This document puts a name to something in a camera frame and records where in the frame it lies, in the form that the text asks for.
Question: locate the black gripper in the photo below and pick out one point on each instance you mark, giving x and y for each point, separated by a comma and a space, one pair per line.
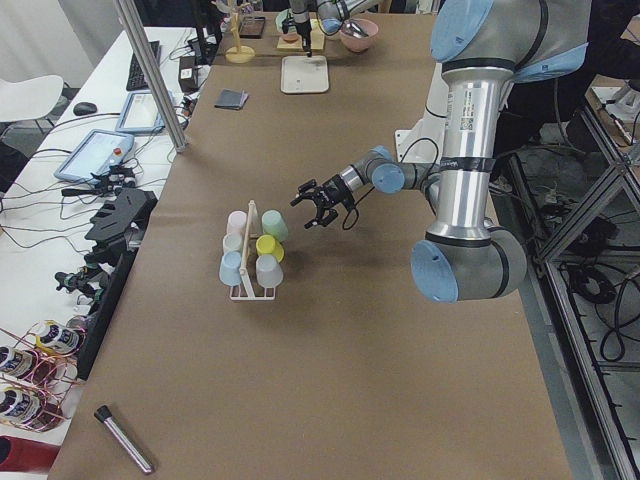
333, 190
301, 23

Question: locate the cream rabbit tray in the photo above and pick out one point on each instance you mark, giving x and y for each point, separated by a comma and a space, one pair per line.
304, 75

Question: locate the green cup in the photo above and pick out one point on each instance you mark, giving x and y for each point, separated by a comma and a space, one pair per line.
273, 224

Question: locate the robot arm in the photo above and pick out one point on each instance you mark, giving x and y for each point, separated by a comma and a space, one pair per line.
483, 47
333, 12

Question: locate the brown wooden tray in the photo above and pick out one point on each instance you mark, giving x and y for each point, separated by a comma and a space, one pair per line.
252, 27

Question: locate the yellow cup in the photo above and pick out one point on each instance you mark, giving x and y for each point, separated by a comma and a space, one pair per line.
269, 245

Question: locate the pink cup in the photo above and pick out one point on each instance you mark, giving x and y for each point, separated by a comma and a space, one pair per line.
236, 222

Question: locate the grey cup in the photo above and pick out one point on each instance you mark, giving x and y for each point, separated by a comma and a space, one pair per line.
268, 271

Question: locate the white cup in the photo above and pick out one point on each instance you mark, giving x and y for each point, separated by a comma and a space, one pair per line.
232, 242

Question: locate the blue cup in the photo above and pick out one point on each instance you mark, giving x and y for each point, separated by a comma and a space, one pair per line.
229, 268

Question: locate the bamboo cutting board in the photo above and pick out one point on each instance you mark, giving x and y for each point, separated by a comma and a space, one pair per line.
317, 40

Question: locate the large pink bowl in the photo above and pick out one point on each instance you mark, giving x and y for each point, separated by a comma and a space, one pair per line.
358, 35

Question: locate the wooden mug tree stand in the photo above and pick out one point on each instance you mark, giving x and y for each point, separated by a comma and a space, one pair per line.
238, 53

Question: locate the grey cloth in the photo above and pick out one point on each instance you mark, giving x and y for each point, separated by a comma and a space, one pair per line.
231, 99

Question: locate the blue teach pendant far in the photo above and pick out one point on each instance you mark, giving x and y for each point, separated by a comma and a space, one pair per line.
140, 114

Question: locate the blue teach pendant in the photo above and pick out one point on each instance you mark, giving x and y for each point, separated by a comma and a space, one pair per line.
95, 155
140, 114

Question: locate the blue teach pendant near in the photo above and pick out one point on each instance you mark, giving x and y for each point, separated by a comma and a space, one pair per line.
95, 155

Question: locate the black computer mouse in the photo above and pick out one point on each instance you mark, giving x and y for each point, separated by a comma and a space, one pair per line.
84, 109

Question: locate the white chair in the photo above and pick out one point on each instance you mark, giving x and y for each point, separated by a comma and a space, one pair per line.
30, 99

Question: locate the metal test tube black cap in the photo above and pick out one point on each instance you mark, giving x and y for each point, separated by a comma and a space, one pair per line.
104, 415

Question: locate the white wire cup rack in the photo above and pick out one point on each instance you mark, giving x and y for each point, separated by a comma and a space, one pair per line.
245, 291

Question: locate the wooden rack handle rod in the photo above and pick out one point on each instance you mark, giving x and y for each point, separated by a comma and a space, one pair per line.
249, 234

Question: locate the aluminium frame post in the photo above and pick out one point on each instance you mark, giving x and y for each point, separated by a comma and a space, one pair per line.
132, 24

